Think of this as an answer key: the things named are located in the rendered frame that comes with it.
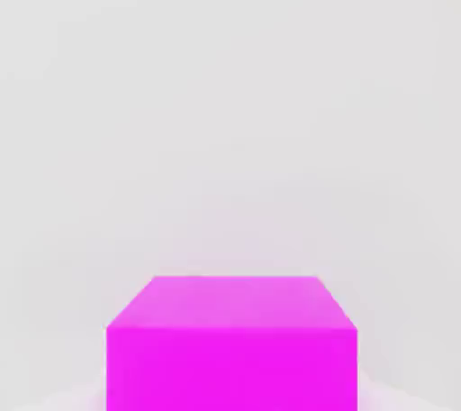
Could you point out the small magenta cube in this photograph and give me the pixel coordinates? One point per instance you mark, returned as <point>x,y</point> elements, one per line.
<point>232,357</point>

